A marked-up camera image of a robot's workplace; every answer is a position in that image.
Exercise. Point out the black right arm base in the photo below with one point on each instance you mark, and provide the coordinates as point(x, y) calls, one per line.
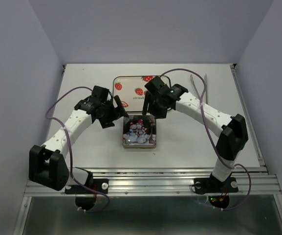
point(212, 185)

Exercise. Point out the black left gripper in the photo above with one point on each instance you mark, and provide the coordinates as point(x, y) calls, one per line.
point(107, 122)

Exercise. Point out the metal tongs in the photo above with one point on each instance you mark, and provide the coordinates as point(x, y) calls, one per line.
point(198, 87)

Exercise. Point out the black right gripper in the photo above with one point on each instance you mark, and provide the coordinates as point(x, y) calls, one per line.
point(159, 114)

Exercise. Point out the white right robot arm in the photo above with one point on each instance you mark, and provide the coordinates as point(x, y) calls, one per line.
point(231, 131)

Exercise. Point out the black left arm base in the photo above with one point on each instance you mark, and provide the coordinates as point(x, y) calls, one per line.
point(99, 185)

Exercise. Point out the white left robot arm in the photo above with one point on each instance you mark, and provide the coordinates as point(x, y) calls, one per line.
point(51, 164)

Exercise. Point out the strawberry print tray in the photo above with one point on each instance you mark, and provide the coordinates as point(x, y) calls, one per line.
point(131, 91)

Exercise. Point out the gold square cookie tin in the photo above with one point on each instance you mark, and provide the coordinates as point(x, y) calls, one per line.
point(139, 146)

